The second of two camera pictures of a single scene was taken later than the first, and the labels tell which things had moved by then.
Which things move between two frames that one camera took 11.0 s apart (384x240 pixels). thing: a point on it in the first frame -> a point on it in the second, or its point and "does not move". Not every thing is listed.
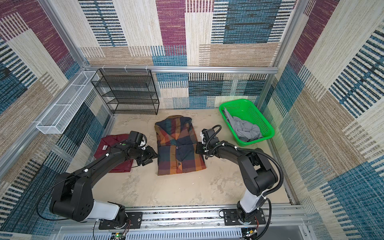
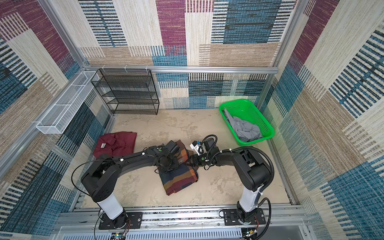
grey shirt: (246, 130) does not move
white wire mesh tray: (58, 117) does not move
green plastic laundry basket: (246, 122) does not move
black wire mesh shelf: (127, 89) does not move
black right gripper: (198, 148) -> (193, 157)
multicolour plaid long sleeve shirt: (177, 148) -> (180, 177)
